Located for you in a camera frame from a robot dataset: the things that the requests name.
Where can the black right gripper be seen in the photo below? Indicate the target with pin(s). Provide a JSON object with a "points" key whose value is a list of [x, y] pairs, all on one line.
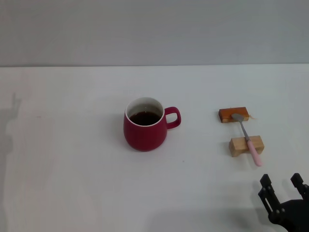
{"points": [[293, 215]]}

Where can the red ceramic cup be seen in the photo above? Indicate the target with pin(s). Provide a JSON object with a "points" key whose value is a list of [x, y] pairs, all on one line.
{"points": [[144, 137]]}

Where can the light wooden block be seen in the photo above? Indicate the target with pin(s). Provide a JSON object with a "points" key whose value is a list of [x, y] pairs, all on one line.
{"points": [[239, 145]]}

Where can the dark brown wooden block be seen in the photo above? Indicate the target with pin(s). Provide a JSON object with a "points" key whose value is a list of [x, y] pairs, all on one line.
{"points": [[227, 112]]}

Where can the dark coffee liquid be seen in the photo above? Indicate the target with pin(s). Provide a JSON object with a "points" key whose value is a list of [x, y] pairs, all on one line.
{"points": [[144, 119]]}

